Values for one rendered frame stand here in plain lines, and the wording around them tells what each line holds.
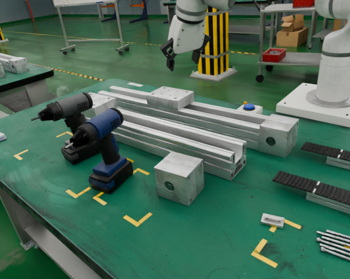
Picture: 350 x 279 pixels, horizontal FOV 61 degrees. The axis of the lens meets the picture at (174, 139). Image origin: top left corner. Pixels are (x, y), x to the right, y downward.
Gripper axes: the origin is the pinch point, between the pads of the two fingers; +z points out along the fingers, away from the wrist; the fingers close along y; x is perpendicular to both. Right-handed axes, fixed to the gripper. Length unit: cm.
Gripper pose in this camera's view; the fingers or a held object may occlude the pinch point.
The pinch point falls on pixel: (183, 62)
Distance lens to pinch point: 95.8
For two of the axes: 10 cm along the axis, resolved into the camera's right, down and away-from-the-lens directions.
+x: 5.0, 7.0, -5.1
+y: -8.6, 3.3, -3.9
